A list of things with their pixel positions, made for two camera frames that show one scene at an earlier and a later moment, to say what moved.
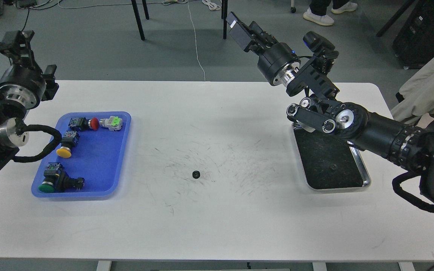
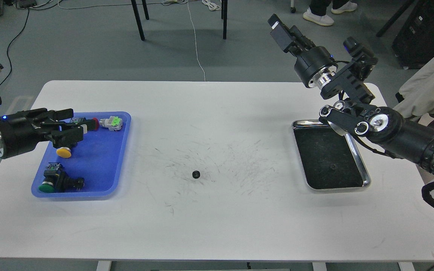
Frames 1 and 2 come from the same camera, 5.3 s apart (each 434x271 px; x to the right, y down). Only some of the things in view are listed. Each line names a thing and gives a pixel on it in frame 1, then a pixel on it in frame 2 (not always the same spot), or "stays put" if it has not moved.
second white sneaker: [349, 6] stays put
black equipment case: [431, 25] stays put
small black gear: [196, 174] stays put
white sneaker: [324, 20] stays put
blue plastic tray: [87, 165] stays put
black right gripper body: [278, 64] → [315, 66]
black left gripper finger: [16, 44] → [41, 114]
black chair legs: [224, 10] stays put
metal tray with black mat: [329, 161] stays put
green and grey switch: [114, 123] stays put
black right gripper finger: [247, 38] → [284, 37]
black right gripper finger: [269, 39] → [307, 43]
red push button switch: [82, 124] stays put
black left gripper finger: [52, 86] → [66, 136]
